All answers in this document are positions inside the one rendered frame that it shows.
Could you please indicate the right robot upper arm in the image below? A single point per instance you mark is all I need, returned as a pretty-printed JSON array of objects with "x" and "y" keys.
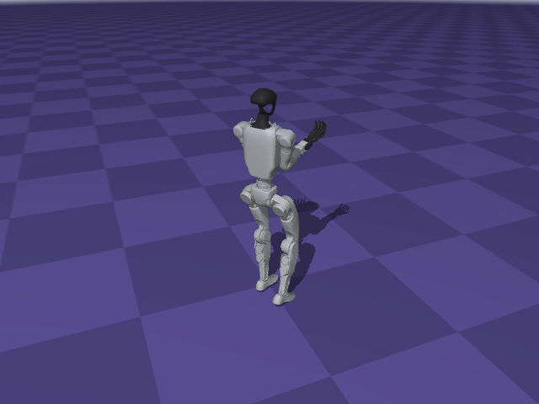
[{"x": 286, "y": 139}]

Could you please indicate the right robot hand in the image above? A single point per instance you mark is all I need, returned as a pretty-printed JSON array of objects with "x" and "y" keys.
[{"x": 316, "y": 134}]

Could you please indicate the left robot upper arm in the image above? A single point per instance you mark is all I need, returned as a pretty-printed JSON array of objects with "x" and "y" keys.
[{"x": 238, "y": 131}]

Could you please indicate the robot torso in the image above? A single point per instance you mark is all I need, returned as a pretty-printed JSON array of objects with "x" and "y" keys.
[{"x": 262, "y": 158}]

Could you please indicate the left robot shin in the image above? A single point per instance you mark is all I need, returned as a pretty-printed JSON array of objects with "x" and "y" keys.
[{"x": 263, "y": 251}]

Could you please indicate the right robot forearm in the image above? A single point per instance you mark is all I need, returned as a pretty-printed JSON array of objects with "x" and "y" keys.
[{"x": 298, "y": 150}]

